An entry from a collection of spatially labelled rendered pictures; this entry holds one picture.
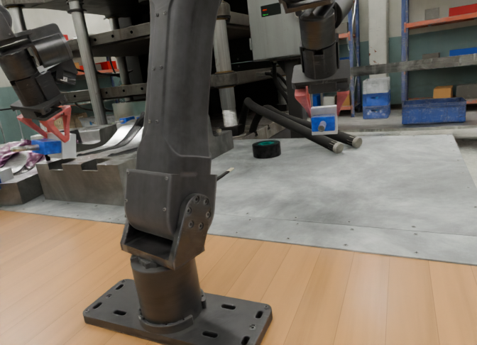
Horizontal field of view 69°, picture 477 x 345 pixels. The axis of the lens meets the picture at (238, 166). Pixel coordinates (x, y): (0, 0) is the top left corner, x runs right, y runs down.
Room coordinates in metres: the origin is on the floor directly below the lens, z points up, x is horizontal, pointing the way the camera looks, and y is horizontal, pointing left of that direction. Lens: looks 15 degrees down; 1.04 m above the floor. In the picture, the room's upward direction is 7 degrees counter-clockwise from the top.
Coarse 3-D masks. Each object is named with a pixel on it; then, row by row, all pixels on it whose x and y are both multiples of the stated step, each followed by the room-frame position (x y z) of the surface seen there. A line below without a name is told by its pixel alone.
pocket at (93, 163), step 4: (92, 160) 0.76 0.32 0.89; (96, 160) 0.77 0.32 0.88; (100, 160) 0.76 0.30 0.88; (104, 160) 0.76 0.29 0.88; (80, 164) 0.73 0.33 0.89; (84, 164) 0.74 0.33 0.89; (88, 164) 0.75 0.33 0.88; (92, 164) 0.76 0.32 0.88; (96, 164) 0.76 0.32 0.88; (84, 168) 0.74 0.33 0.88; (88, 168) 0.74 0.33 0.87; (92, 168) 0.75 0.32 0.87; (96, 168) 0.76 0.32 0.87
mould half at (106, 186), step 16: (128, 128) 1.02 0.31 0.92; (208, 128) 0.99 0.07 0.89; (112, 144) 0.96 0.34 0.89; (128, 144) 0.93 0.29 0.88; (224, 144) 1.07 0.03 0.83; (48, 160) 0.81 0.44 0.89; (80, 160) 0.76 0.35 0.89; (112, 160) 0.72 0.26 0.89; (128, 160) 0.70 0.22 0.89; (48, 176) 0.78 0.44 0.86; (64, 176) 0.75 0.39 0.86; (80, 176) 0.73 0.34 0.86; (96, 176) 0.71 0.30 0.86; (112, 176) 0.69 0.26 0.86; (48, 192) 0.79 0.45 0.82; (64, 192) 0.76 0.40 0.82; (80, 192) 0.74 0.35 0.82; (96, 192) 0.71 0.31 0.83; (112, 192) 0.69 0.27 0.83
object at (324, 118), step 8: (312, 112) 0.69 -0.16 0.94; (320, 112) 0.68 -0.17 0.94; (328, 112) 0.68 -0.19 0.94; (312, 120) 0.65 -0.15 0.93; (320, 120) 0.65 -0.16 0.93; (328, 120) 0.64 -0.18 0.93; (336, 120) 0.67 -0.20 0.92; (312, 128) 0.65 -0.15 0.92; (320, 128) 0.61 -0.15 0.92; (328, 128) 0.64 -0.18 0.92; (336, 128) 0.67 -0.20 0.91
